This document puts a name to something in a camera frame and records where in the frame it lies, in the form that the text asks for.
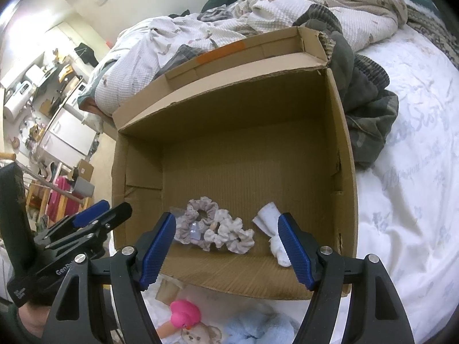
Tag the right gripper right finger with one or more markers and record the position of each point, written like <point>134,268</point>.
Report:
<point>301,248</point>

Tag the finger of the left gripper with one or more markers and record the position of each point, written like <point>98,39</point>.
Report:
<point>105,223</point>
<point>70,224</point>

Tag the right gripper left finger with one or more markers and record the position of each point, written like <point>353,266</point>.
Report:
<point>152,248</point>

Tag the grey mauve scrunchie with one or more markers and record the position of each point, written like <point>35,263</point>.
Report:
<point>207,209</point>

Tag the pink rubber duck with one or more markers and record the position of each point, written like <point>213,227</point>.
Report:
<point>184,315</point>

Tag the fluffy light blue scrunchie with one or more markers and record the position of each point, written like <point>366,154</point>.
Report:
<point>253,326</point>

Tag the person's left hand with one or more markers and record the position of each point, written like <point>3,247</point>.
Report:
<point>34,318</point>

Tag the pink suitcase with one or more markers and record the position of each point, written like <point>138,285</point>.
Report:
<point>55,198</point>

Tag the clear plastic bag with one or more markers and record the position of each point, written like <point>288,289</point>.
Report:
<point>187,225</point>

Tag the white rolled sock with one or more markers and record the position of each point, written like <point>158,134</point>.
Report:
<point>267,220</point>

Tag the small floor cardboard box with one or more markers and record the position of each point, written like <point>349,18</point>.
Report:
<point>85,170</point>

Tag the white low cabinet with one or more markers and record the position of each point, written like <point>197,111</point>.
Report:
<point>66,128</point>

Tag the white floral duvet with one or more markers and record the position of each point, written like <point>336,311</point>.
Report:
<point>407,201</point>

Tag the brown cardboard box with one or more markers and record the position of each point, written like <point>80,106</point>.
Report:
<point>255,122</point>

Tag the dark camouflage jacket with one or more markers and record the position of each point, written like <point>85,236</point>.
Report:
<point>370,107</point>

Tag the beige waffle blanket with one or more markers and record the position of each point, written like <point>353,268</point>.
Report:
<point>142,51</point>

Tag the black white patterned cloth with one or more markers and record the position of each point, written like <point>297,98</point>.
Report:
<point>434,29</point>

